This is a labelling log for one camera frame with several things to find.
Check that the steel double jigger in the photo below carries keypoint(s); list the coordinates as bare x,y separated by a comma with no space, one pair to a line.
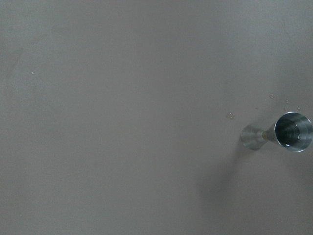
292,131

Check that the brown table mat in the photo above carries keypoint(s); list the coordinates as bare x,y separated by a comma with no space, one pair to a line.
123,117

